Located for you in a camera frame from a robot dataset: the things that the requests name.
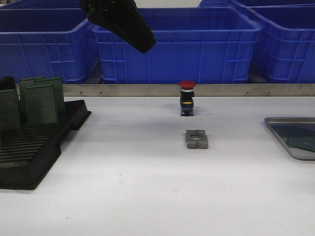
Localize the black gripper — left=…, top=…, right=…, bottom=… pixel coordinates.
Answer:
left=79, top=0, right=157, bottom=53

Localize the green perforated circuit board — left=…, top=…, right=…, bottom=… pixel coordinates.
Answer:
left=286, top=127, right=315, bottom=151
left=24, top=85, right=58, bottom=126
left=273, top=126, right=306, bottom=141

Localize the rear right green circuit board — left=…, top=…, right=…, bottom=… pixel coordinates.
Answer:
left=34, top=77, right=65, bottom=115

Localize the rear left green circuit board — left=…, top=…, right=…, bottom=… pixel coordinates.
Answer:
left=20, top=77, right=44, bottom=119

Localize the black slotted board rack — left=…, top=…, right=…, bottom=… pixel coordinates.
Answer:
left=0, top=76, right=91, bottom=190

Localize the silver metal tray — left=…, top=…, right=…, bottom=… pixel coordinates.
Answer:
left=264, top=117, right=315, bottom=161

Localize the left blue plastic crate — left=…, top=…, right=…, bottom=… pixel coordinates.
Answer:
left=0, top=8, right=99, bottom=84

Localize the blue plastic crate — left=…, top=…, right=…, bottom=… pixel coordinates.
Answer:
left=248, top=6, right=315, bottom=84
left=0, top=8, right=99, bottom=84
left=93, top=7, right=260, bottom=84

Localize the centre blue plastic crate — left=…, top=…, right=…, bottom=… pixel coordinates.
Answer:
left=93, top=7, right=260, bottom=84

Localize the rear right blue crate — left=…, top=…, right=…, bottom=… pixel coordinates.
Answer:
left=198, top=0, right=315, bottom=8

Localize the red emergency stop button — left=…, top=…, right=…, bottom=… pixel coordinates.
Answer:
left=179, top=81, right=196, bottom=117

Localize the rear left blue crate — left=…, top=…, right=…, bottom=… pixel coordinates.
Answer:
left=0, top=0, right=82, bottom=10

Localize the grey square mounting block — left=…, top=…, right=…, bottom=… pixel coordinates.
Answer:
left=185, top=130, right=209, bottom=149

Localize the right blue plastic crate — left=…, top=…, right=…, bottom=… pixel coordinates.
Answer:
left=248, top=6, right=315, bottom=84

